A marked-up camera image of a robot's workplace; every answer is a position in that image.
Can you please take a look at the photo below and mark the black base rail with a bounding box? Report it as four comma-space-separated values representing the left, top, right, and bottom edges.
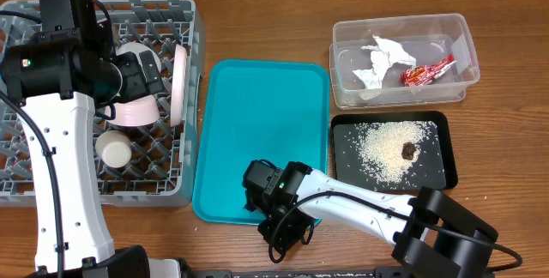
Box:
190, 267, 415, 278

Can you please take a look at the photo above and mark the black plastic tray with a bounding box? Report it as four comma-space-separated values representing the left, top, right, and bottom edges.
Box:
331, 111, 458, 192

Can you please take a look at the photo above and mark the red snack wrapper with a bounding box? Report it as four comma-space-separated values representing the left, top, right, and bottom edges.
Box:
401, 54, 455, 87

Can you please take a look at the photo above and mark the clear plastic bin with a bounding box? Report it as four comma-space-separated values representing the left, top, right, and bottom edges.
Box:
329, 14, 480, 109

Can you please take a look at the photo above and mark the cream paper cup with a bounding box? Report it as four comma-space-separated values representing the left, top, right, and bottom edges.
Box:
95, 130, 132, 168

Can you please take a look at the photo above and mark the grey bowl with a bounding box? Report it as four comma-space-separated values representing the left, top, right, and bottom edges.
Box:
116, 42, 162, 72

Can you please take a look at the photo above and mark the brown food piece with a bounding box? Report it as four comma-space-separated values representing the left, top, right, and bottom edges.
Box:
401, 142, 420, 161

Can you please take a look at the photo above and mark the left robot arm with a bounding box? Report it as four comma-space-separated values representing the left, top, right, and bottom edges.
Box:
1, 0, 164, 277

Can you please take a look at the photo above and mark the teal plastic tray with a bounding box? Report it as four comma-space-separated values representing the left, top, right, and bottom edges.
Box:
192, 59, 330, 226

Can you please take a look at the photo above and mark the white rice pile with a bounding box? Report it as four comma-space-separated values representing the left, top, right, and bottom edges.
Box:
335, 121, 447, 191

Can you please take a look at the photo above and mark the white napkin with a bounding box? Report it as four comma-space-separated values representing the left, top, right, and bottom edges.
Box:
353, 35, 417, 89

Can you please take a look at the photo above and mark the pink bowl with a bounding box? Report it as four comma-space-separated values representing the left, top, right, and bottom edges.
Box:
108, 95, 160, 127

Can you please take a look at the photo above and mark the large white plate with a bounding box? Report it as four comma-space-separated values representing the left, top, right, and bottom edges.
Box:
170, 45, 187, 127

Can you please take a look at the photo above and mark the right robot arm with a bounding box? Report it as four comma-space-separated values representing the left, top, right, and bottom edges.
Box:
243, 160, 498, 278

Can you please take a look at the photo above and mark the grey dishwasher rack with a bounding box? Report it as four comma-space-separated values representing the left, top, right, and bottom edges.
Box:
1, 0, 206, 207

